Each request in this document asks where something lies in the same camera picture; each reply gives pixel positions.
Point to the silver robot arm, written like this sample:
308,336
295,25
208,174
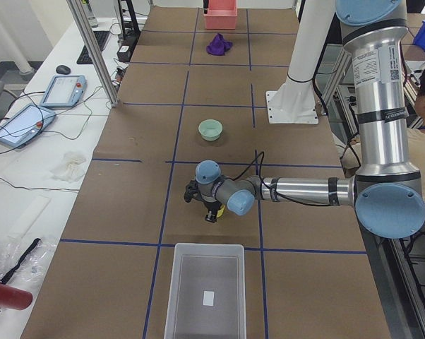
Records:
386,190

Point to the teach pendant tablet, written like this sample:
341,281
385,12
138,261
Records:
25,125
64,91

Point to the black power adapter box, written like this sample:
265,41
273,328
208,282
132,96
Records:
124,54

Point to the pink plastic bin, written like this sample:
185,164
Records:
220,14

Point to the white label in bin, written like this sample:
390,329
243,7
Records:
208,298

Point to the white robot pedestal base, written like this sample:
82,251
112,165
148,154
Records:
294,102

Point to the purple cloth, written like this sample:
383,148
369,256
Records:
219,46

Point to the upper teach pendant tablet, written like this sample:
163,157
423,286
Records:
64,91

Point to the black computer mouse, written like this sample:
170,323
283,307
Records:
63,70

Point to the yellow plastic cup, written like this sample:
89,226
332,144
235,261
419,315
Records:
220,212

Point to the clear plastic bag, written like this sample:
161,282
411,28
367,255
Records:
25,262

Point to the person in beige shirt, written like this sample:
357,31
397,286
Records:
424,141

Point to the red cylinder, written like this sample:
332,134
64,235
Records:
14,298

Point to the aluminium frame post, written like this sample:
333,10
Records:
93,48

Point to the lower teach pendant tablet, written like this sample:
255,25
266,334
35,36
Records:
25,125

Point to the translucent white plastic bin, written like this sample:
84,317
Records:
214,267

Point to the crumpled white cloth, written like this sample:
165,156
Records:
70,169

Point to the mint green bowl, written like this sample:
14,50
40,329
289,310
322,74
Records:
210,129

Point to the white flat block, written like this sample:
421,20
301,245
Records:
27,219

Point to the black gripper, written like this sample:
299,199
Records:
210,207

